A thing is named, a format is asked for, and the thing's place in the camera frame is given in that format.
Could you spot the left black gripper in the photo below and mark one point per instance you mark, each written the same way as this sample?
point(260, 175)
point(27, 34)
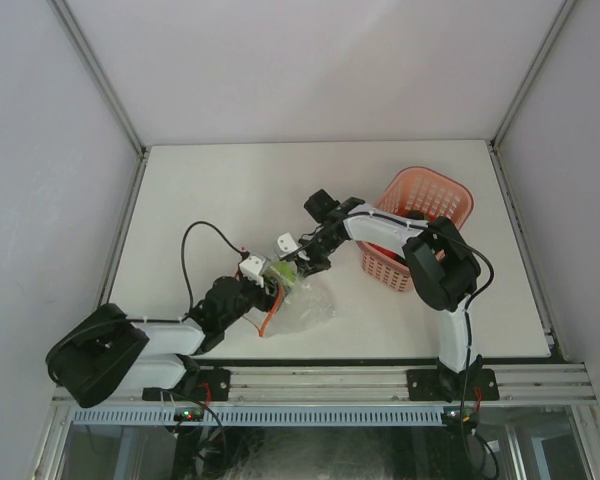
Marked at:
point(266, 302)

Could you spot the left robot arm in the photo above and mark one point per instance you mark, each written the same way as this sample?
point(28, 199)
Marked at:
point(109, 351)

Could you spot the light green fake apple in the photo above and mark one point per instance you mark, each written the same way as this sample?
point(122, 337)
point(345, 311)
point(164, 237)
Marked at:
point(282, 272)

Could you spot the grey slotted cable duct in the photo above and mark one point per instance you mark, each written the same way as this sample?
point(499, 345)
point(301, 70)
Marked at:
point(262, 416)

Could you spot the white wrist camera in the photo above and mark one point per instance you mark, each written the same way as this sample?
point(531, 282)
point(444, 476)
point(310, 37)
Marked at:
point(253, 268)
point(288, 249)

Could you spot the clear zip top bag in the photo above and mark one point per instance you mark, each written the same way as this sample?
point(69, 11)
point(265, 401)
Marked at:
point(309, 304)

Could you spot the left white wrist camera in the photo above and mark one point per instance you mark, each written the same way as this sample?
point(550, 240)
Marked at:
point(253, 268)

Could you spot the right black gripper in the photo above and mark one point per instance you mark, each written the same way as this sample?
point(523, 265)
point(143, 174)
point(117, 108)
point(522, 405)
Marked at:
point(307, 262)

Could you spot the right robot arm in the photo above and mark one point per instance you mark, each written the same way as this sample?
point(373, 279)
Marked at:
point(327, 211)

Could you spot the aluminium front rail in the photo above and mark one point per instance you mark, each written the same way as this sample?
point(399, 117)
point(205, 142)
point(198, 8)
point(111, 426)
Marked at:
point(498, 385)

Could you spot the right aluminium frame post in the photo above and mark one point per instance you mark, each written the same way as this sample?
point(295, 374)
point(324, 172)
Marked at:
point(546, 47)

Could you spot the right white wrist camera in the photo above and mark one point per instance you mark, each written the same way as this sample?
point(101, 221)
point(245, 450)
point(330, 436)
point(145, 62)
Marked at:
point(288, 249)

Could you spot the red fake apple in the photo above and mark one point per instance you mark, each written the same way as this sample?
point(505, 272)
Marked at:
point(385, 252)

